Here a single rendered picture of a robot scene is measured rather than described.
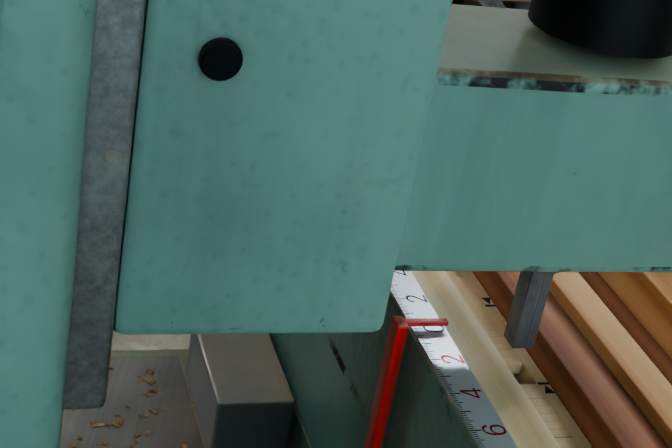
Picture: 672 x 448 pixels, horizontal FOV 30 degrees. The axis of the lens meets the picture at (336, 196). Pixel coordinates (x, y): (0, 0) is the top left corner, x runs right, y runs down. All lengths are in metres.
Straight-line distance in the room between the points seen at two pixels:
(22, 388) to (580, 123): 0.19
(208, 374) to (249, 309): 0.26
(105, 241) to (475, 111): 0.12
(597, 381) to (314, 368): 0.16
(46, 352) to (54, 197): 0.04
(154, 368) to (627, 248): 0.33
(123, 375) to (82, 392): 0.33
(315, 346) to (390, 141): 0.25
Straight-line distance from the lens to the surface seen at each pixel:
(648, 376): 0.47
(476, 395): 0.43
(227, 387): 0.60
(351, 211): 0.34
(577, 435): 0.46
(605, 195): 0.42
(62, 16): 0.26
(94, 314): 0.34
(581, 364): 0.48
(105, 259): 0.33
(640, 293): 0.52
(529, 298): 0.47
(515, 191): 0.40
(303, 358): 0.59
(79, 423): 0.65
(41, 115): 0.27
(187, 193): 0.33
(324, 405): 0.56
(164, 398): 0.67
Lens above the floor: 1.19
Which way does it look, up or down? 26 degrees down
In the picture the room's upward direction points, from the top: 10 degrees clockwise
